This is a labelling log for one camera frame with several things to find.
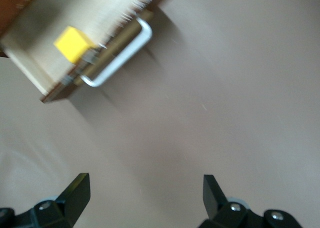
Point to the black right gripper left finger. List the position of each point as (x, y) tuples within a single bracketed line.
[(75, 198)]

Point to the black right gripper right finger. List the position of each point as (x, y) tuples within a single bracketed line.
[(212, 198)]

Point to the wooden drawer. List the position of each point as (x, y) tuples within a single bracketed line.
[(45, 63)]

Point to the yellow block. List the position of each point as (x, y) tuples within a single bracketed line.
[(72, 44)]

